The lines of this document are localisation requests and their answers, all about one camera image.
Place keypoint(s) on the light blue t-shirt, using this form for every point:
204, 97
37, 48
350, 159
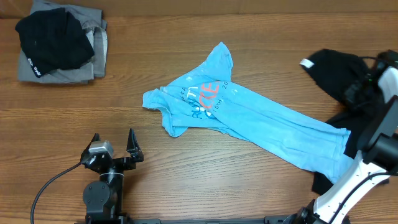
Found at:
206, 97

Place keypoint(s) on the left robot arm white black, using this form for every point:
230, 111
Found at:
104, 198

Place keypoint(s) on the unfolded black garment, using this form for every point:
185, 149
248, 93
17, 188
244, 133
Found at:
334, 72

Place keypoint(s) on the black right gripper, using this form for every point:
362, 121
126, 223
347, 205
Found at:
351, 98

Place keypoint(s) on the folded black garment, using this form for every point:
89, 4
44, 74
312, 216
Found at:
53, 39

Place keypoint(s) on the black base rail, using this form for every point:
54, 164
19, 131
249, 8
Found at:
265, 220

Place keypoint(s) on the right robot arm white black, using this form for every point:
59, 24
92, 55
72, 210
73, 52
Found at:
375, 162

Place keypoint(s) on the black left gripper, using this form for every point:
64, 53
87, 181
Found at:
132, 147

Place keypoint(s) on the folded grey garment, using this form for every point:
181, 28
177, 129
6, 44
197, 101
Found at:
95, 29

